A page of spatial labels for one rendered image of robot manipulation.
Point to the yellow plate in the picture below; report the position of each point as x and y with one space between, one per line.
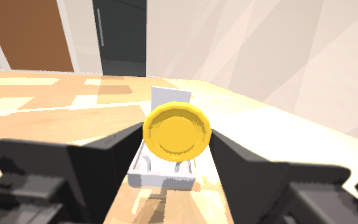
176 132

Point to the white dish rack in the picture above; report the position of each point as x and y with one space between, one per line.
149 170

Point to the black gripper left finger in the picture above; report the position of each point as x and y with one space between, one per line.
95 170

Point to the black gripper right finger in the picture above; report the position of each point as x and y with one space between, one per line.
252 183

